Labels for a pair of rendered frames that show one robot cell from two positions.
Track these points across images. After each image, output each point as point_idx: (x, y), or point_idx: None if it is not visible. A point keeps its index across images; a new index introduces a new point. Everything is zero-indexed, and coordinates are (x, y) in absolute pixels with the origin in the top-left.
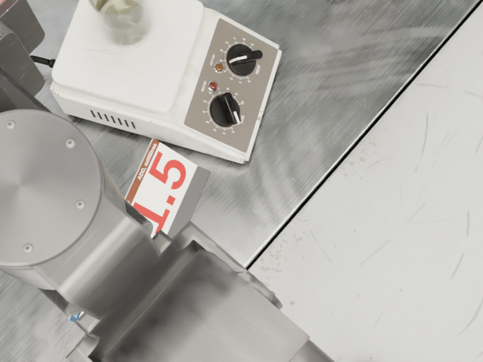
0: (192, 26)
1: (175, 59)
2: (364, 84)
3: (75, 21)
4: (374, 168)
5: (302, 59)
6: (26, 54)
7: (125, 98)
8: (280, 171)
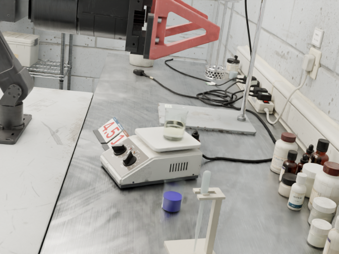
0: (152, 143)
1: (147, 136)
2: (76, 195)
3: (188, 135)
4: (49, 177)
5: (110, 192)
6: None
7: (151, 127)
8: (86, 167)
